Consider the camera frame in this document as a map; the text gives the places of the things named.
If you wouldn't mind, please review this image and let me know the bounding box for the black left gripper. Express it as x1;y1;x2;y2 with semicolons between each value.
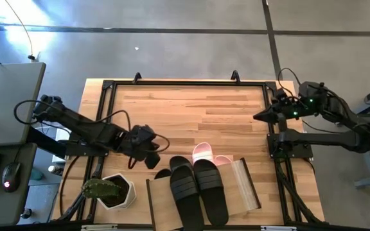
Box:
120;125;161;170

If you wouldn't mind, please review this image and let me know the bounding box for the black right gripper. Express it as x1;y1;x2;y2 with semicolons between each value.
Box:
252;96;308;124

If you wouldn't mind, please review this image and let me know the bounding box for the wooden shelf with black legs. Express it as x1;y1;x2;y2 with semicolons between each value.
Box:
145;157;262;231

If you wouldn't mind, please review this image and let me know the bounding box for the green cactus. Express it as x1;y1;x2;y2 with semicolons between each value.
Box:
81;178;125;200

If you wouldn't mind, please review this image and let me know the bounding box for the white paper sheet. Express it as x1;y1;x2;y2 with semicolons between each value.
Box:
51;127;76;164

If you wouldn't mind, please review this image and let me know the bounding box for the small bottle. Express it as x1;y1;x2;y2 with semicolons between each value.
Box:
47;164;65;176

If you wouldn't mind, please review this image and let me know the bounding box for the grey metal side table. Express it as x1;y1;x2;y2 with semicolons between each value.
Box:
333;80;370;189

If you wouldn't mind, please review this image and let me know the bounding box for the black desk support beam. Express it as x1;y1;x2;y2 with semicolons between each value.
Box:
26;126;67;160

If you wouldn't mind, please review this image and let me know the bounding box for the teal round object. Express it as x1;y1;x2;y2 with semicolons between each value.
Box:
29;167;45;182

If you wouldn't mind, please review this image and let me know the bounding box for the black computer mouse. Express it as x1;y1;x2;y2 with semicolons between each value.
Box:
1;161;22;194

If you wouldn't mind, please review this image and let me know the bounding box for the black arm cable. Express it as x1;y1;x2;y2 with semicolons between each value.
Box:
96;109;171;170
277;67;302;97
13;99;49;126

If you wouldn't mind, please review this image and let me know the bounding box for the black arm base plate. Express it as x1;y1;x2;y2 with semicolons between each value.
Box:
266;132;315;160
64;130;112;158

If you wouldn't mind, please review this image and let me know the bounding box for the thin floor cable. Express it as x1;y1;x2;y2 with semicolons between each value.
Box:
4;0;37;62

